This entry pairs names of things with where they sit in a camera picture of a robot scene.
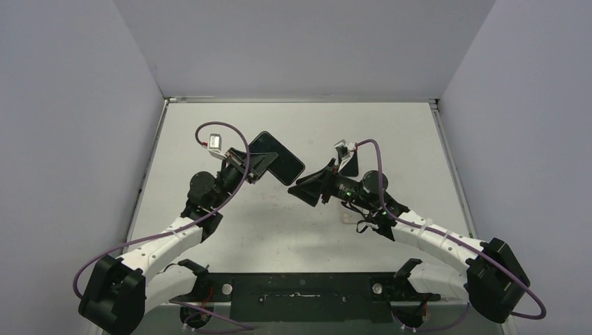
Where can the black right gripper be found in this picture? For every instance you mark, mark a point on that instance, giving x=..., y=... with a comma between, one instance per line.
x=327, y=183

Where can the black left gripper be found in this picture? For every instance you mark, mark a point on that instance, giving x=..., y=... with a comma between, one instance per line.
x=250, y=166

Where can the cream phone case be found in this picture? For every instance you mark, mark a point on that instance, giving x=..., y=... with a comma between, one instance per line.
x=348, y=216

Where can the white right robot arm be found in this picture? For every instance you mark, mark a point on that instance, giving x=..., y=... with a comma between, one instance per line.
x=486, y=274

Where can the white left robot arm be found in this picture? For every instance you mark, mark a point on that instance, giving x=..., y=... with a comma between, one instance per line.
x=122, y=290

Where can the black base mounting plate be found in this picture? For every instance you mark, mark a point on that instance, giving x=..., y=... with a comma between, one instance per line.
x=309, y=297

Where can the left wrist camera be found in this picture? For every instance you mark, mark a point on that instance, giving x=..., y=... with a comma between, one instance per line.
x=214, y=146

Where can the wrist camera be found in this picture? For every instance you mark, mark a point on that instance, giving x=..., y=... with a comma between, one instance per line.
x=345, y=150
x=214, y=146

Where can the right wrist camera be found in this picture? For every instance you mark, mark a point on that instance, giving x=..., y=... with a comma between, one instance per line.
x=345, y=150

